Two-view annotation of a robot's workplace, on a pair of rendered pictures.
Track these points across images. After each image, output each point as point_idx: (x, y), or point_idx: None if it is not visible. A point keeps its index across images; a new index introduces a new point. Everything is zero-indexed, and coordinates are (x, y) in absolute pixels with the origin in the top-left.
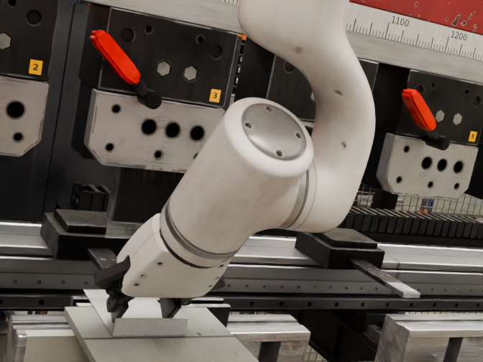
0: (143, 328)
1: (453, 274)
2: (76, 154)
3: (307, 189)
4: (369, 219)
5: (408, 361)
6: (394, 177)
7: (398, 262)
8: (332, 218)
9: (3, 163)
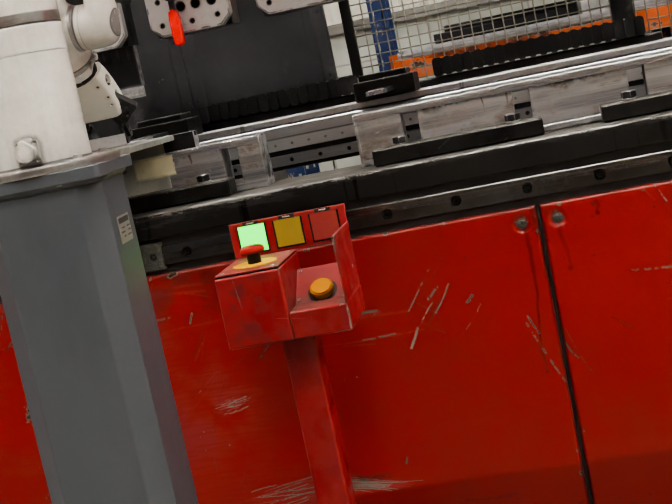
0: (99, 145)
1: (534, 76)
2: (210, 89)
3: (72, 22)
4: (470, 56)
5: (365, 142)
6: (263, 1)
7: (460, 81)
8: (95, 33)
9: (161, 112)
